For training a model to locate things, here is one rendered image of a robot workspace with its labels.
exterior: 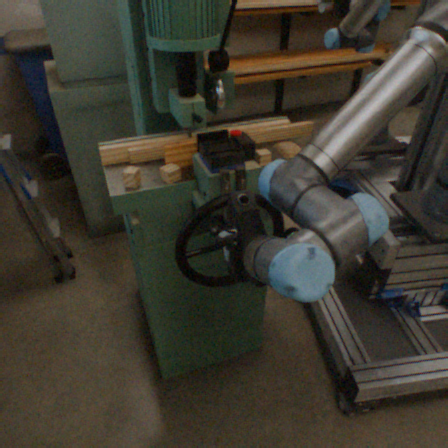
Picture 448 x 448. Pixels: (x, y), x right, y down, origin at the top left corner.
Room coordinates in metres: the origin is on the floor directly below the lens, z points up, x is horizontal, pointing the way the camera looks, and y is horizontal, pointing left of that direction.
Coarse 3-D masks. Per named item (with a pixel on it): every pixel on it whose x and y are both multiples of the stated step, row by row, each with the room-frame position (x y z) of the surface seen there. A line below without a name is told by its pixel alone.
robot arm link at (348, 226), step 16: (320, 192) 0.46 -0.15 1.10; (304, 208) 0.45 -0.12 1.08; (320, 208) 0.43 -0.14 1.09; (336, 208) 0.42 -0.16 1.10; (352, 208) 0.42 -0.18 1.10; (368, 208) 0.41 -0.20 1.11; (304, 224) 0.44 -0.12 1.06; (320, 224) 0.40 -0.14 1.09; (336, 224) 0.39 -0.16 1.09; (352, 224) 0.39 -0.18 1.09; (368, 224) 0.39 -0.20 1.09; (384, 224) 0.40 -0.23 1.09; (336, 240) 0.37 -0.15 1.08; (352, 240) 0.38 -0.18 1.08; (368, 240) 0.39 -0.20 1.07; (336, 256) 0.36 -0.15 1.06; (352, 256) 0.37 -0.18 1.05
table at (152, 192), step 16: (256, 144) 1.07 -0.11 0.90; (272, 144) 1.07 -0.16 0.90; (160, 160) 0.96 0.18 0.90; (272, 160) 0.96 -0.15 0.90; (288, 160) 0.96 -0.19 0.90; (112, 176) 0.87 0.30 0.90; (144, 176) 0.87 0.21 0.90; (160, 176) 0.87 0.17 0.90; (192, 176) 0.87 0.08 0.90; (112, 192) 0.78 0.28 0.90; (128, 192) 0.79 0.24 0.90; (144, 192) 0.80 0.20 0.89; (160, 192) 0.81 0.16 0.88; (176, 192) 0.83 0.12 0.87; (192, 192) 0.83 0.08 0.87; (128, 208) 0.78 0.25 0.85; (144, 208) 0.79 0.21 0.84
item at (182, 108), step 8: (176, 88) 1.08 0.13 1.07; (176, 96) 1.01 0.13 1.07; (200, 96) 1.01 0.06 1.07; (176, 104) 0.99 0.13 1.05; (184, 104) 0.96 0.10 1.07; (192, 104) 0.96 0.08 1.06; (200, 104) 0.97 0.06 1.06; (176, 112) 1.00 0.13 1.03; (184, 112) 0.96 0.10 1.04; (192, 112) 0.96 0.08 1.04; (200, 112) 0.97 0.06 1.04; (184, 120) 0.96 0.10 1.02; (192, 120) 0.96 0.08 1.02
